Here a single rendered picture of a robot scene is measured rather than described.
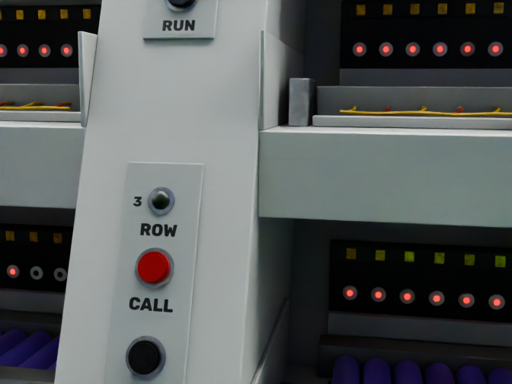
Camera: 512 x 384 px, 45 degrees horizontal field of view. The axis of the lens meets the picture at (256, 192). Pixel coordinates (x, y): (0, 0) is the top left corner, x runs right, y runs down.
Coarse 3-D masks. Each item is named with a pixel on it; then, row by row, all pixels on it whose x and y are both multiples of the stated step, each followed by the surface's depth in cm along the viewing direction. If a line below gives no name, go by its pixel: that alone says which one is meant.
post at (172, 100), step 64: (128, 0) 34; (256, 0) 33; (128, 64) 33; (192, 64) 33; (256, 64) 32; (128, 128) 33; (192, 128) 32; (256, 128) 32; (256, 192) 32; (256, 256) 32; (64, 320) 31; (192, 320) 30; (256, 320) 33
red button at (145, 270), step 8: (144, 256) 31; (152, 256) 30; (160, 256) 30; (144, 264) 30; (152, 264) 30; (160, 264) 30; (168, 264) 30; (144, 272) 30; (152, 272) 30; (160, 272) 30; (168, 272) 30; (144, 280) 30; (152, 280) 30; (160, 280) 30
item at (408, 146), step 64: (384, 0) 48; (448, 0) 47; (384, 64) 49; (448, 64) 48; (320, 128) 34; (384, 128) 35; (448, 128) 35; (320, 192) 31; (384, 192) 31; (448, 192) 30
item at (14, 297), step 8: (0, 288) 50; (0, 296) 50; (8, 296) 50; (16, 296) 50; (24, 296) 50; (32, 296) 49; (40, 296) 49; (48, 296) 49; (56, 296) 49; (64, 296) 49; (0, 304) 50; (8, 304) 50; (16, 304) 50; (24, 304) 50; (32, 304) 50; (40, 304) 49; (48, 304) 49; (56, 304) 49; (48, 312) 49; (56, 312) 49
